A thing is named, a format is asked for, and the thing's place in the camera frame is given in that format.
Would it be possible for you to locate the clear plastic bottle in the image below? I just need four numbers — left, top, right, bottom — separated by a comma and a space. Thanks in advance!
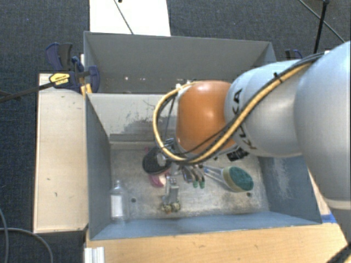
109, 179, 130, 224

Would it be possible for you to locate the small yellow and dark toy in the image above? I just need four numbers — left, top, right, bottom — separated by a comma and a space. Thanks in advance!
160, 201, 182, 214

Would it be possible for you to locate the black cylinder on white bracket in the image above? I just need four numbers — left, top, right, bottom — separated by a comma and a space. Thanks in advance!
227, 150, 250, 162

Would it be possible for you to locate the green and white dish brush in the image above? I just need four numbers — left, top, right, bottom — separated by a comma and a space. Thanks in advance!
202, 165, 254, 193

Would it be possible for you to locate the pale wood flat board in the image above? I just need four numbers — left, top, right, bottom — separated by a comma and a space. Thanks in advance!
33, 73, 89, 233

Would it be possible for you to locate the grey metal bin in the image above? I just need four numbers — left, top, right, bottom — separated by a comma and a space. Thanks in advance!
83, 31, 323, 241

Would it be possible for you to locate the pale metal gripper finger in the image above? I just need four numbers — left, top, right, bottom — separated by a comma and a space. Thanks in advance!
163, 184, 172, 205
169, 176, 180, 205

